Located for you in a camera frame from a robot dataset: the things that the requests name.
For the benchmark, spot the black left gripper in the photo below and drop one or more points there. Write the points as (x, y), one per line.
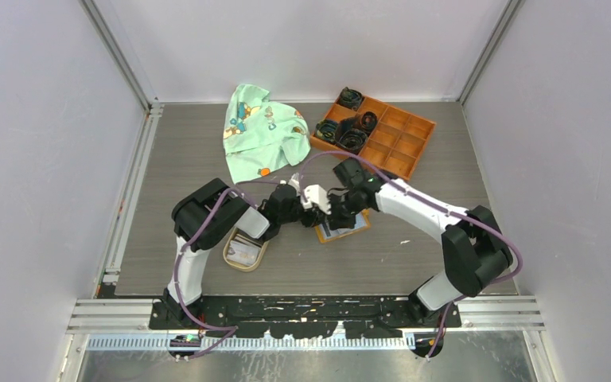
(313, 218)

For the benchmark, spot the light green printed shirt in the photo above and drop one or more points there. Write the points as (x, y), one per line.
(261, 136)

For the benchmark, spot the orange compartment organizer tray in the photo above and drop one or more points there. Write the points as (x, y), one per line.
(398, 141)

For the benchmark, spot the orange leather card holder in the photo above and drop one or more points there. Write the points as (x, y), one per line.
(325, 234)

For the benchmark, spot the black orange rolled tie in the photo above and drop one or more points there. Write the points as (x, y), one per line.
(367, 122)

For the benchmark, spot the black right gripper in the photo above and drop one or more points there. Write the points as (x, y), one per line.
(335, 220)

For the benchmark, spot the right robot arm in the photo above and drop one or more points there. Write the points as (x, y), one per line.
(473, 252)

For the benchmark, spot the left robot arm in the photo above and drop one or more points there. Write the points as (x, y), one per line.
(206, 216)

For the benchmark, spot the dark green rolled tie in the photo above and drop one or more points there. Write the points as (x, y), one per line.
(350, 98)

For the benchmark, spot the aluminium front rail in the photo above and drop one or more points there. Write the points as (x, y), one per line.
(122, 324)

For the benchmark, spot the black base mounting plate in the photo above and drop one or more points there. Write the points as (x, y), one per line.
(307, 316)

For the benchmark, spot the beige oval card tray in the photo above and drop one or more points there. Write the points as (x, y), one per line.
(243, 252)

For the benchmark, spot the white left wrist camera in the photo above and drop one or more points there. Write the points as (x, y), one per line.
(295, 182)

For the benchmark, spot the blue yellow rolled tie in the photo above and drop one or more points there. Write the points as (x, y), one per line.
(326, 130)

